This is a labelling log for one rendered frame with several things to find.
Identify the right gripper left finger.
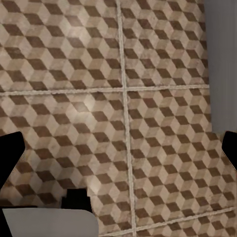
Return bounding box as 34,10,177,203
0,131,25,189

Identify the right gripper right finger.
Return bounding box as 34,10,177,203
222,131,237,170

